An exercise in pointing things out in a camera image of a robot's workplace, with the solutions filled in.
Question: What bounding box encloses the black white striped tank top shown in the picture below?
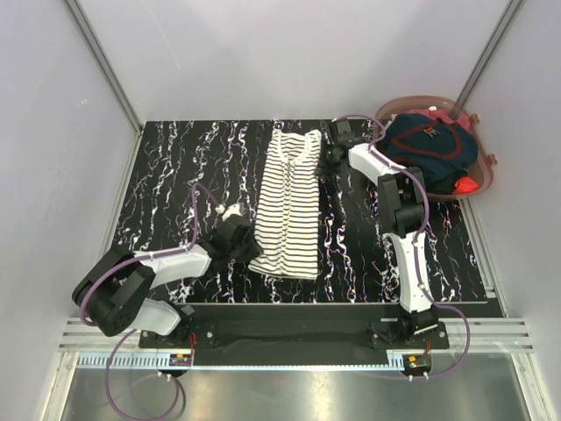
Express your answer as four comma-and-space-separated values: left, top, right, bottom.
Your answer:
249, 129, 322, 280

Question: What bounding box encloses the navy tank top red trim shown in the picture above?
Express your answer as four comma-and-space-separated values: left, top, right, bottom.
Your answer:
378, 113, 479, 182

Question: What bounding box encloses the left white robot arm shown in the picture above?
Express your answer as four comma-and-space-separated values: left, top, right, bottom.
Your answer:
72, 215, 263, 347

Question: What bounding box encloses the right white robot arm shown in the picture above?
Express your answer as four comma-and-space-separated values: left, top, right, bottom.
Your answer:
320, 117, 438, 348

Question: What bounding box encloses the pink garment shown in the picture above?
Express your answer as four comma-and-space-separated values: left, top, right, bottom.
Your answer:
407, 106, 471, 131

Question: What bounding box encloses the orange red garment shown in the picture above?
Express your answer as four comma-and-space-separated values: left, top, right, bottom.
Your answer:
453, 176, 479, 195

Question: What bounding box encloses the left small circuit board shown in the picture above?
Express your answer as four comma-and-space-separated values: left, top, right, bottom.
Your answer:
169, 353, 193, 367

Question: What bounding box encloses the small circuit board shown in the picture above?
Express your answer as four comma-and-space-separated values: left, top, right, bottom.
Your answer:
404, 354, 432, 371
169, 353, 193, 367

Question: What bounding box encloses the brown translucent plastic basket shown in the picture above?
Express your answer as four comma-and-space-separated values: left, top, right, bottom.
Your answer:
375, 96, 496, 202

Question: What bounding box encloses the right small circuit board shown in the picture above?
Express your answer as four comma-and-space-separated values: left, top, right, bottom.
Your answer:
404, 354, 432, 371

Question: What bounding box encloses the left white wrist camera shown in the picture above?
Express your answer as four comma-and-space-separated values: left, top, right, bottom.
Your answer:
215, 203, 245, 221

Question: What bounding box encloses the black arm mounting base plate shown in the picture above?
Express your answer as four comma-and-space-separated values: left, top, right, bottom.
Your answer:
137, 304, 450, 369

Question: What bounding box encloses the right aluminium corner post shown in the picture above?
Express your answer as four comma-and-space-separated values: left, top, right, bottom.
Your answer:
456, 0, 526, 107

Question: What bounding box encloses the aluminium corner post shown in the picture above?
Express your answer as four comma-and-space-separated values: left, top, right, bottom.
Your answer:
456, 0, 526, 107
62, 0, 144, 135

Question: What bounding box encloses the aluminium frame rail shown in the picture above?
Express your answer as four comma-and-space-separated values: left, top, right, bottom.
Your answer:
57, 318, 534, 353

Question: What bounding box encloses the left aluminium corner post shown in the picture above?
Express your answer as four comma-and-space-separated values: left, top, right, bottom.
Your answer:
62, 0, 144, 135

